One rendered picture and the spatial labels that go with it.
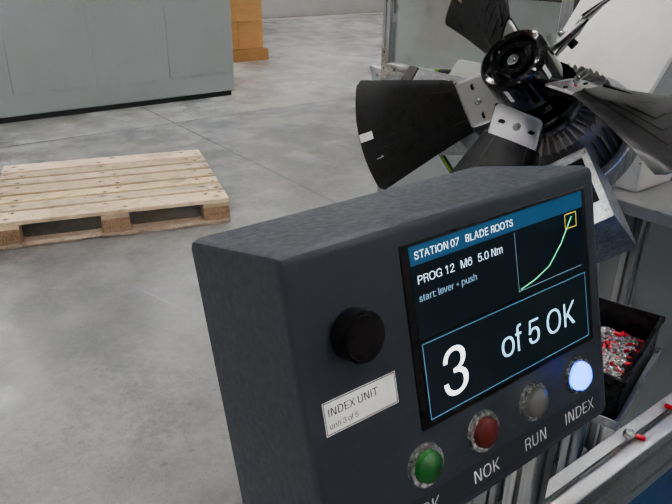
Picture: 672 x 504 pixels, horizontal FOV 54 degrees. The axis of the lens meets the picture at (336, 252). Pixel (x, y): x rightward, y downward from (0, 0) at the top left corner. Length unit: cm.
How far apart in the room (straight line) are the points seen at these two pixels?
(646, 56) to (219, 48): 571
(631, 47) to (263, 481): 124
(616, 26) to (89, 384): 195
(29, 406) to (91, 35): 443
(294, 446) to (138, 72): 626
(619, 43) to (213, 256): 123
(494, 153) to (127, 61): 556
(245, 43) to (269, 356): 895
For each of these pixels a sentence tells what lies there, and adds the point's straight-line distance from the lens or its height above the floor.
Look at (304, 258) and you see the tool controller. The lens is 32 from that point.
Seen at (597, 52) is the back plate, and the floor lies 120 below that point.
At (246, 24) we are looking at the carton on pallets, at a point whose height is 45.
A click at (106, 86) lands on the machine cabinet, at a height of 22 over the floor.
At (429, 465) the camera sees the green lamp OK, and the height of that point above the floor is 112.
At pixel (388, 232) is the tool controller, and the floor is 125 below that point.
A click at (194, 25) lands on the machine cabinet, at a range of 673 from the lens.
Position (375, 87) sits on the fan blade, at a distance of 135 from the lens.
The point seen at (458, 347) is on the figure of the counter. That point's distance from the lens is 40.
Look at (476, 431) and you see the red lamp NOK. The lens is 43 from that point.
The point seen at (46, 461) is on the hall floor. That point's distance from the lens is 221.
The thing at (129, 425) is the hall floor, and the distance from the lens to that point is 226.
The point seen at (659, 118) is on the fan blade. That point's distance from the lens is 108.
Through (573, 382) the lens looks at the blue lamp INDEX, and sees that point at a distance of 50.
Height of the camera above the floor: 139
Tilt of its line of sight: 25 degrees down
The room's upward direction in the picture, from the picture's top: 1 degrees clockwise
